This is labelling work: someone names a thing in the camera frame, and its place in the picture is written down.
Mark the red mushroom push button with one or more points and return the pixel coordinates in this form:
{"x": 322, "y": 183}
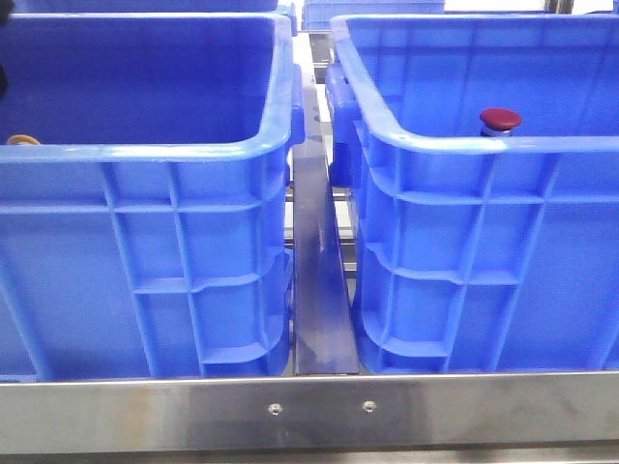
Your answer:
{"x": 499, "y": 122}

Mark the yellow mushroom push button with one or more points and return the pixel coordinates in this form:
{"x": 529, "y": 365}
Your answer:
{"x": 22, "y": 139}

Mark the blue source plastic bin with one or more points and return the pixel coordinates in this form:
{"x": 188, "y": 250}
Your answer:
{"x": 144, "y": 237}

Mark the blue target plastic bin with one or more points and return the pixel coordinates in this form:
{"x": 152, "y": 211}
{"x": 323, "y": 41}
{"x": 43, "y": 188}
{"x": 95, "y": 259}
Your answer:
{"x": 481, "y": 254}

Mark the blue far tall crate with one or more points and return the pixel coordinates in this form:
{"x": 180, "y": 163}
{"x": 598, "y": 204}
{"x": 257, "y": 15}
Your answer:
{"x": 316, "y": 15}

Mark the blue rear left bin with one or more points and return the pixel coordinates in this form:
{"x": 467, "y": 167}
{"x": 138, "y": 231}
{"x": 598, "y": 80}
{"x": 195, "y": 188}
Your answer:
{"x": 286, "y": 8}

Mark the metal flow rack frame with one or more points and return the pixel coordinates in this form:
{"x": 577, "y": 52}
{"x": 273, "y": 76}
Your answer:
{"x": 323, "y": 409}

